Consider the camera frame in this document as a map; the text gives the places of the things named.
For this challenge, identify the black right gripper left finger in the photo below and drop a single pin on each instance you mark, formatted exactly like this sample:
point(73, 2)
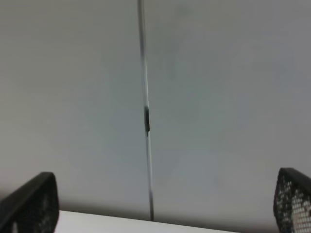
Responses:
point(33, 208)

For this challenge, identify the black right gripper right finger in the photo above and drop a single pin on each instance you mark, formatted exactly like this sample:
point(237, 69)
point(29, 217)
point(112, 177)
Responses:
point(292, 201)

